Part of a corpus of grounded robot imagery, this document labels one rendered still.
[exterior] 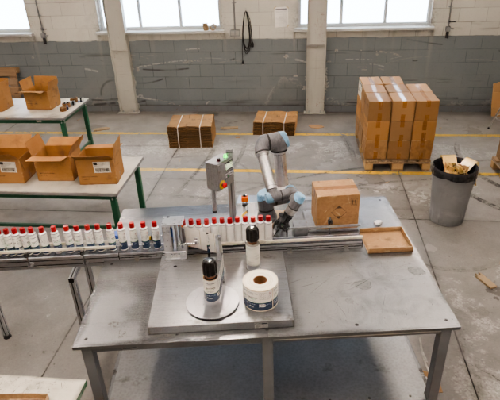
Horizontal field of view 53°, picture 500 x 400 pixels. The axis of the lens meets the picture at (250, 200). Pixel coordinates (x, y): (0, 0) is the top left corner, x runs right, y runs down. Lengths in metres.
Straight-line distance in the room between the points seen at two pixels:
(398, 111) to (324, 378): 3.77
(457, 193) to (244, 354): 2.79
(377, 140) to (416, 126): 0.48
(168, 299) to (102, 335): 0.41
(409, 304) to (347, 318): 0.39
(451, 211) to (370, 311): 2.61
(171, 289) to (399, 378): 1.55
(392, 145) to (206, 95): 3.56
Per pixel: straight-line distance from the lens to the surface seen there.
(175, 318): 2.88
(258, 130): 7.60
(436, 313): 3.06
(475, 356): 4.11
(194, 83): 8.68
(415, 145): 6.53
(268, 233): 3.36
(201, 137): 7.23
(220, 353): 3.59
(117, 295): 3.20
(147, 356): 3.65
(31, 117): 6.85
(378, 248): 3.51
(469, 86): 8.87
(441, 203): 5.39
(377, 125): 6.34
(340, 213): 3.59
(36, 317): 4.59
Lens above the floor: 2.77
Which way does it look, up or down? 29 degrees down
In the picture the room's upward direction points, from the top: 2 degrees counter-clockwise
